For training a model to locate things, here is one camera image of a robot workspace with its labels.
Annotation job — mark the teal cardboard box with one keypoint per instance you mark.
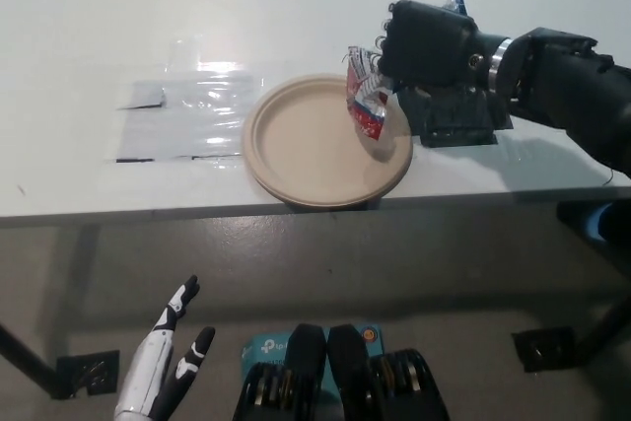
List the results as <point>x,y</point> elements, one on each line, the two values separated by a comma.
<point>266,349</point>

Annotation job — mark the sunflower seed bag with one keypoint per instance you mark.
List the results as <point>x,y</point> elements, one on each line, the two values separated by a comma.
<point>367,105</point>

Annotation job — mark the black table leg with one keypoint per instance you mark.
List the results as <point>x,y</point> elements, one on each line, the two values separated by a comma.
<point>29,359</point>
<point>609,325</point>

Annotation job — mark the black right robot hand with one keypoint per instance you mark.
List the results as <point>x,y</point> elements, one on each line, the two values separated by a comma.
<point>434,49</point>

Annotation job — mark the black floor tape patch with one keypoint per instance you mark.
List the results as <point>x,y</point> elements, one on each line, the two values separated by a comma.
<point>542,349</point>
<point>89,372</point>

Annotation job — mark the black and blue object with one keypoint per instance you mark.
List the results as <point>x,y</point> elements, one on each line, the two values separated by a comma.
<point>599,221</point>

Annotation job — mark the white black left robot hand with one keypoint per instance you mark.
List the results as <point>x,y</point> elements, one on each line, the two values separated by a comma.
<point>148,371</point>

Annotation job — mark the clear plastic sheet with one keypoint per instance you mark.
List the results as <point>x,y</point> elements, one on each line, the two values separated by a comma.
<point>194,118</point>

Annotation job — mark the black tape patch on table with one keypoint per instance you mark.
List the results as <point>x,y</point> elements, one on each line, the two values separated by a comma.
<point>458,118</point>

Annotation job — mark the thin black curved strand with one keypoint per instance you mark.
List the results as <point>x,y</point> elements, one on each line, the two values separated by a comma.
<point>609,175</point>

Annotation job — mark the beige paper plate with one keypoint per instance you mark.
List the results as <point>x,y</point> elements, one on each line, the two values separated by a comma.
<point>310,145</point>

